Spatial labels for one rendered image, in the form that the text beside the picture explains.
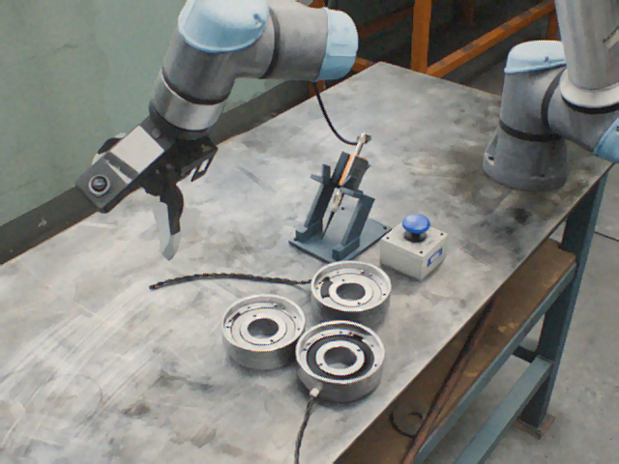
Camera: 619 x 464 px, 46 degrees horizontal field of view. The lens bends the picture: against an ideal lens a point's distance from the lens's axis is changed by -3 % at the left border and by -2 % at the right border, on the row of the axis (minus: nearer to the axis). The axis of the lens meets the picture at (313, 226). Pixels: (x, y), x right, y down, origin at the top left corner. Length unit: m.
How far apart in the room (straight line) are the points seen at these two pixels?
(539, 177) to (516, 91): 0.15
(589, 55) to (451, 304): 0.39
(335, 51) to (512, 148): 0.58
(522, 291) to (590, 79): 0.52
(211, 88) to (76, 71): 1.87
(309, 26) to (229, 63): 0.10
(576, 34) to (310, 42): 0.43
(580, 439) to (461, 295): 1.00
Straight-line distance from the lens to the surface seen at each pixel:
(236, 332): 0.94
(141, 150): 0.81
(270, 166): 1.33
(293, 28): 0.75
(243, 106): 3.20
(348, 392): 0.87
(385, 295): 0.98
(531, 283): 1.50
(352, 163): 1.07
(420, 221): 1.05
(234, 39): 0.70
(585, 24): 1.05
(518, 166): 1.29
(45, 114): 2.56
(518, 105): 1.26
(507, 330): 1.39
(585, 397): 2.09
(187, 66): 0.73
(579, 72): 1.11
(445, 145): 1.41
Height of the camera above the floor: 1.46
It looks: 35 degrees down
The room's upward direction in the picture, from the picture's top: 1 degrees counter-clockwise
